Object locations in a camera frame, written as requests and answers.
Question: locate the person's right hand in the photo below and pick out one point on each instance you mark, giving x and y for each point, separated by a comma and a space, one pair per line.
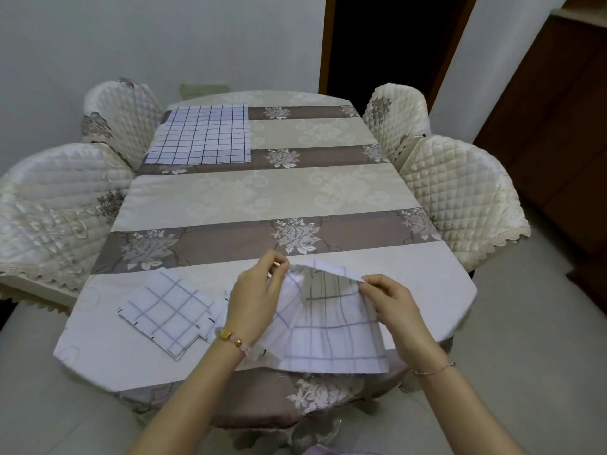
403, 317

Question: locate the person's left hand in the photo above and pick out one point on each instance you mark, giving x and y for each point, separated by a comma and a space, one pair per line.
251, 303

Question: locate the person's right thumb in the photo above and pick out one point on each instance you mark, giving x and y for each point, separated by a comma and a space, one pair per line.
372, 289

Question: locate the person's left thumb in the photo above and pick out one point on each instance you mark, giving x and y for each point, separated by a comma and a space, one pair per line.
280, 272

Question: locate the white checked cloth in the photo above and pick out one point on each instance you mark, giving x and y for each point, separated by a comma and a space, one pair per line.
163, 310
214, 322
332, 336
201, 135

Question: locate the person's right forearm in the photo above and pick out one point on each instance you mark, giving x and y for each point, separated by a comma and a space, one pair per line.
462, 412

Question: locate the person's left forearm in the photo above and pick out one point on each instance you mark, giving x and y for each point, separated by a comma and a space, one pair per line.
189, 402

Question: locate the beige and taupe floral tablecloth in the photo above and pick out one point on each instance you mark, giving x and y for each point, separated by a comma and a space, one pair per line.
284, 194

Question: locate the folded white checked cloth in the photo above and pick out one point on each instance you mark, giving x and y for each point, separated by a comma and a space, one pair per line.
163, 310
214, 322

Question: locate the white quilted chair cover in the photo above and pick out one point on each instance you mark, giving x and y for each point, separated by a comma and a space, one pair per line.
52, 213
467, 194
396, 118
123, 116

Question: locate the flat white checked cloth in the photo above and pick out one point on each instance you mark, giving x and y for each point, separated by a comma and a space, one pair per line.
201, 135

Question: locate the light purple garment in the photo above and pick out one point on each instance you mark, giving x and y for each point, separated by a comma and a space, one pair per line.
327, 451

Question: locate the brown wooden cabinet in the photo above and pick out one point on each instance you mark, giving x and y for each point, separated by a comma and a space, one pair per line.
555, 137

